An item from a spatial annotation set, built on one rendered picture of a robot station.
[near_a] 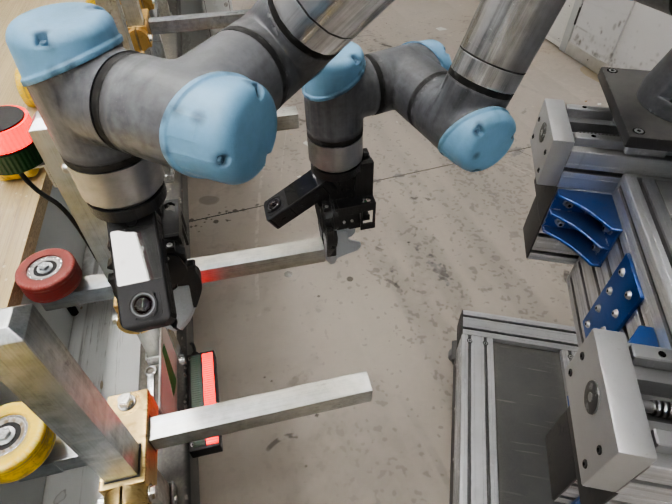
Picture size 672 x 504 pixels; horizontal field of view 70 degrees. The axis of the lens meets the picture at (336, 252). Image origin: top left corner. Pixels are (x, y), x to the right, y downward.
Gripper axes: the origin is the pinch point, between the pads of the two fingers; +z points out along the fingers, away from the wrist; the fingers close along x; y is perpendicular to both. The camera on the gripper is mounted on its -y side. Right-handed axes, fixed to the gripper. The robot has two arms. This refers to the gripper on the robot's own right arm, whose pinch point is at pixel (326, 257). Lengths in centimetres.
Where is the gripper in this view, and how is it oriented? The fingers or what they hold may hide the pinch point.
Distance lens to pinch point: 81.3
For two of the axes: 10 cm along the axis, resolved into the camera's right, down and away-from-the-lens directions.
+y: 9.7, -1.9, 1.4
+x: -2.3, -7.1, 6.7
